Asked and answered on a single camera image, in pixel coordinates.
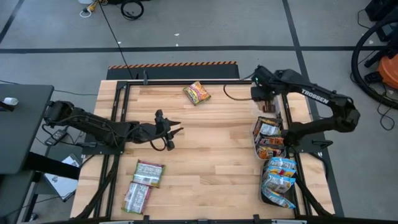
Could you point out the black aluminium table frame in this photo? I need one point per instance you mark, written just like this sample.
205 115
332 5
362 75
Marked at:
121 84

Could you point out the black equipment case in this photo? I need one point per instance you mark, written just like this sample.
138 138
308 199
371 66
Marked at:
381 7

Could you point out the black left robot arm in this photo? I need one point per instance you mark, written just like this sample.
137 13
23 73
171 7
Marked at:
93 126

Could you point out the black foot pedal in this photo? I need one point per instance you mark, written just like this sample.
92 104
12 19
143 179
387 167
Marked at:
370 77

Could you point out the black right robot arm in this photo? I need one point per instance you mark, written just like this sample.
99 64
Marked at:
314 93

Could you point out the dark grey plastic bin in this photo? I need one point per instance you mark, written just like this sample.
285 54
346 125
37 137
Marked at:
266 203

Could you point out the blue Maruchan noodle packet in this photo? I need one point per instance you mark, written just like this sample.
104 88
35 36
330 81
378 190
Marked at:
283 162
278 199
278 183
280 171

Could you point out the white paper sheet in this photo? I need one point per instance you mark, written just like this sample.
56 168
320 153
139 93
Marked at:
60 183

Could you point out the black mat with hazard stripe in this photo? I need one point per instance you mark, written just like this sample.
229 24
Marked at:
174 72

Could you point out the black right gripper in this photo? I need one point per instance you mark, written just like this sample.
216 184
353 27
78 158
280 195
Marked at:
264 95

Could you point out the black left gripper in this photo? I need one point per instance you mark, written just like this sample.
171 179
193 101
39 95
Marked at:
157 130

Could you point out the black desk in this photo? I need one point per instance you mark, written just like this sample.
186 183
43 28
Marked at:
25 130

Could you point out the orange shop vacuum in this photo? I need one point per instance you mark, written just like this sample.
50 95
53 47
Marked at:
388 73

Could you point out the small white bottle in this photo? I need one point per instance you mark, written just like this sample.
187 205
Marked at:
11 101

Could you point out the black power adapter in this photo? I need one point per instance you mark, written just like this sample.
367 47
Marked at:
56 137

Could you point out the black Maruchan noodle packet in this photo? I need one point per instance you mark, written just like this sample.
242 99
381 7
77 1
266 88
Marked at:
269 120
270 141
269 152
270 130

